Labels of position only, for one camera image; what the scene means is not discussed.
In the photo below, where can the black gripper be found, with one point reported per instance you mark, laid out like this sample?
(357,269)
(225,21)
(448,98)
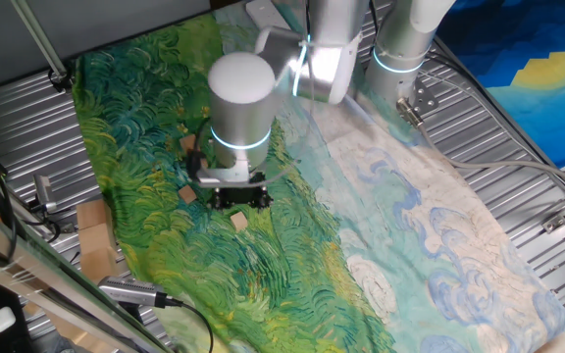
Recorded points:
(241,196)

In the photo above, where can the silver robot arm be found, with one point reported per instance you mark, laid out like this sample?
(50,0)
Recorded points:
(241,113)

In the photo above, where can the painted landscape cloth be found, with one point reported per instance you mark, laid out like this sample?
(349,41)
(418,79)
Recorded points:
(263,269)

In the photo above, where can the large wooden cube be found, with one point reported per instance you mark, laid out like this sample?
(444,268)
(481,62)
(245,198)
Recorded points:
(98,265)
(91,215)
(95,239)

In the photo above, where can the white power strip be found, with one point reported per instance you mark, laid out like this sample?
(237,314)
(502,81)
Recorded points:
(265,12)

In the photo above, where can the black pole clamp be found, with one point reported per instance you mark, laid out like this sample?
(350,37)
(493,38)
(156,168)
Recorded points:
(60,81)

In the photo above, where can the grey tripod pole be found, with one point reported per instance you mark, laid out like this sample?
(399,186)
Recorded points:
(37,34)

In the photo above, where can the small white case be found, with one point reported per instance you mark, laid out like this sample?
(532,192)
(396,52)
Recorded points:
(3,319)

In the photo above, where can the blue and yellow cloth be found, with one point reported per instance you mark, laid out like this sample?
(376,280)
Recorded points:
(532,29)

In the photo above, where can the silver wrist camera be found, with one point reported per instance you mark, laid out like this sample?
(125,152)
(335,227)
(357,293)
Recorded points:
(223,175)

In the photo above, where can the silver bar camera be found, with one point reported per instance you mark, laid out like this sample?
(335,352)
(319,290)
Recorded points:
(125,290)

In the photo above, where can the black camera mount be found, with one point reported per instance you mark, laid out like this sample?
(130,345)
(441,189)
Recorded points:
(130,311)

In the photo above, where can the small silver camera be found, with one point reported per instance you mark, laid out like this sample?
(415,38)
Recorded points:
(44,191)

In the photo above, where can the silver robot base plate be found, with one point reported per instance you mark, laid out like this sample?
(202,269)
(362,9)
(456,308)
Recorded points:
(425,100)

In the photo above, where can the metal frame beam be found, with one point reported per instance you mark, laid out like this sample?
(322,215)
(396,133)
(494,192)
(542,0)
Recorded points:
(42,274)

